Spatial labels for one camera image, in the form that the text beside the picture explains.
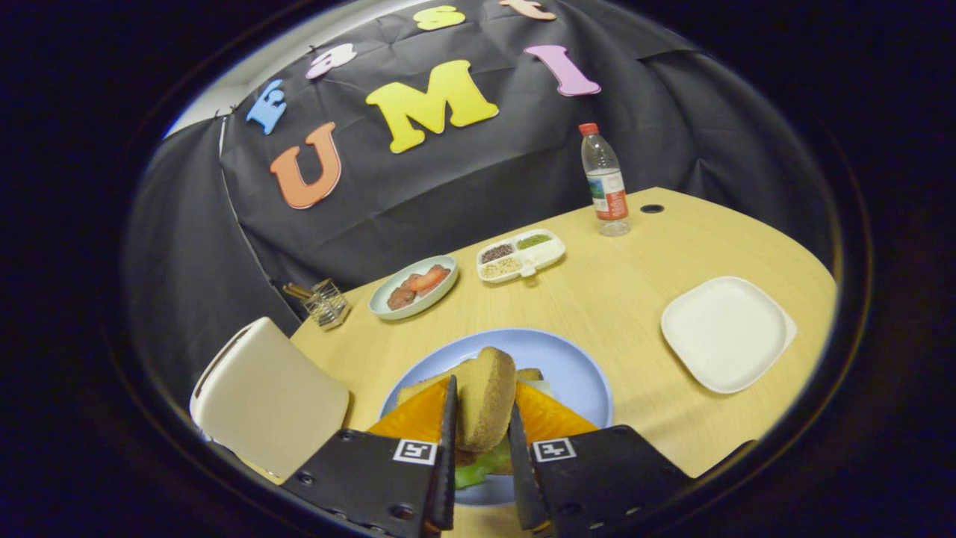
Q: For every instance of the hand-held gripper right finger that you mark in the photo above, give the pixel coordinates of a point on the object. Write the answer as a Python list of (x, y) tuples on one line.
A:
[(597, 478)]

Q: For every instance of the brown meat patty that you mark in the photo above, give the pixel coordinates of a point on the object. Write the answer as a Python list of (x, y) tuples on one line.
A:
[(401, 295)]

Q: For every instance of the toasted bread base slice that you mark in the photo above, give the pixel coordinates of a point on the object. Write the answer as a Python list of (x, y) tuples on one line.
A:
[(418, 388)]

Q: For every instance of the green lettuce leaf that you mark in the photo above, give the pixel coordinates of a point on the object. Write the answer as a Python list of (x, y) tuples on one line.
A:
[(478, 467)]

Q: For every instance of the pale green round plate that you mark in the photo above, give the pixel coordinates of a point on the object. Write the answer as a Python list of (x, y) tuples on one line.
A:
[(385, 305)]

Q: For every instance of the red tomato slice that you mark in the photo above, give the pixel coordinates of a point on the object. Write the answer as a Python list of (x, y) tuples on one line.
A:
[(429, 278)]

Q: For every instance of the black backdrop cloth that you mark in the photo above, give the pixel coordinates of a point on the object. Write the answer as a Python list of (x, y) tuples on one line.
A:
[(463, 172)]

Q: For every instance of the white divided condiment tray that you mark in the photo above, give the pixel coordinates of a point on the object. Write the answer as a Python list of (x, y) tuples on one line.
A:
[(545, 254)]

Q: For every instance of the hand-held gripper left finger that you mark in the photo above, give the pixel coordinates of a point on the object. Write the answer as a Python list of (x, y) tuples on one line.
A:
[(373, 478)]

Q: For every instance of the clear plastic water bottle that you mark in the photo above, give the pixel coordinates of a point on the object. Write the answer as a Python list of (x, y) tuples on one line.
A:
[(606, 187)]

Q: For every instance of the blue round plate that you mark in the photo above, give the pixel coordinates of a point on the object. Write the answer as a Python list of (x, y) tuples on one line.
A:
[(567, 366)]

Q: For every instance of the white square plate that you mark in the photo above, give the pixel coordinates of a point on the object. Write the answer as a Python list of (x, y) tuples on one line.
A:
[(728, 335)]

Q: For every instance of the white toaster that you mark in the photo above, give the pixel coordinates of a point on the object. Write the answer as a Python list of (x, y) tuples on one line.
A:
[(269, 400)]

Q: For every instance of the brown bread slice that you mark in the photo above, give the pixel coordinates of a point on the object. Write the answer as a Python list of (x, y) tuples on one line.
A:
[(485, 400)]

